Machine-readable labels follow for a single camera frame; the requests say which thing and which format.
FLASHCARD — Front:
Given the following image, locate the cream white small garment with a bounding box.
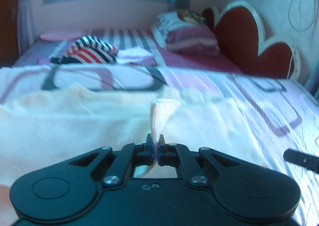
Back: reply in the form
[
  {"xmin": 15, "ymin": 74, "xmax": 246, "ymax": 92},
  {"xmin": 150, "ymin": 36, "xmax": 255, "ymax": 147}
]
[{"xmin": 1, "ymin": 86, "xmax": 266, "ymax": 187}]

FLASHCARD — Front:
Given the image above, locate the red white striped clothing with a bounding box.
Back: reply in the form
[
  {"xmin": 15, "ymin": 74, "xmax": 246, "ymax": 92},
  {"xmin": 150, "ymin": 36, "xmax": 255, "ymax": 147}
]
[{"xmin": 50, "ymin": 35, "xmax": 118, "ymax": 64}]

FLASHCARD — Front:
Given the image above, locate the white pink patterned bedsheet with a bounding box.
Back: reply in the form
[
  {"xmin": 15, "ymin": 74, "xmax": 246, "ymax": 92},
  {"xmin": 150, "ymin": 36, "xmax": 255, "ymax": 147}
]
[{"xmin": 1, "ymin": 64, "xmax": 318, "ymax": 225}]

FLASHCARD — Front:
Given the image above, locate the small white folded cloth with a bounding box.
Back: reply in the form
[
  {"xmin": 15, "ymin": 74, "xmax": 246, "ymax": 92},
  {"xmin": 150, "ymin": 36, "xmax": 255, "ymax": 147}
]
[{"xmin": 116, "ymin": 47, "xmax": 157, "ymax": 66}]

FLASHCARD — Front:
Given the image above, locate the purple striped far bedsheet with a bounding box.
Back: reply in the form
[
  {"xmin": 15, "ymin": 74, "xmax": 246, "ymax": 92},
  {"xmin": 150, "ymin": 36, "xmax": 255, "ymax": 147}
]
[{"xmin": 14, "ymin": 29, "xmax": 241, "ymax": 74}]

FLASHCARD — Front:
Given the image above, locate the striped folded blanket pile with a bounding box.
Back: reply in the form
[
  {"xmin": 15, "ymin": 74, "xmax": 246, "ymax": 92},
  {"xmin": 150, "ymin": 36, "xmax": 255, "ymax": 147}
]
[{"xmin": 151, "ymin": 9, "xmax": 221, "ymax": 56}]

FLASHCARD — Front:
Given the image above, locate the red heart-shaped headboard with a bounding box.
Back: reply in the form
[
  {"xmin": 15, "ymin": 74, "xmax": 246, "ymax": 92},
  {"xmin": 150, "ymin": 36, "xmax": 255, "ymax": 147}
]
[{"xmin": 202, "ymin": 0, "xmax": 301, "ymax": 80}]

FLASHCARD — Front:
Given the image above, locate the pink flat pillow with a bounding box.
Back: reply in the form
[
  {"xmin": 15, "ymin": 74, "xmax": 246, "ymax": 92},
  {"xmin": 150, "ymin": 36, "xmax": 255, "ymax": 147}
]
[{"xmin": 39, "ymin": 31, "xmax": 86, "ymax": 42}]

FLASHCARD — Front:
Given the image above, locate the dark brown wooden door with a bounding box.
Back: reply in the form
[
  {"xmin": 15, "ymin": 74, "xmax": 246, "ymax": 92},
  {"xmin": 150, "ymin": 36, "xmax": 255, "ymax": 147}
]
[{"xmin": 1, "ymin": 0, "xmax": 18, "ymax": 64}]

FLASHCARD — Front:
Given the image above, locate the grey left curtain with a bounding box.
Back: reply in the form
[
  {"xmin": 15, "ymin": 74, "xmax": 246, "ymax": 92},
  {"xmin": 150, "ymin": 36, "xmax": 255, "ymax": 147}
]
[{"xmin": 17, "ymin": 0, "xmax": 35, "ymax": 56}]

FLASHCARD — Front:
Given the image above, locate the thin wire on wall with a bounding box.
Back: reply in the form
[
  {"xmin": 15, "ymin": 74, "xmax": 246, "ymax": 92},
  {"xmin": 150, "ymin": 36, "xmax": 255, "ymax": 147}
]
[{"xmin": 287, "ymin": 0, "xmax": 319, "ymax": 33}]

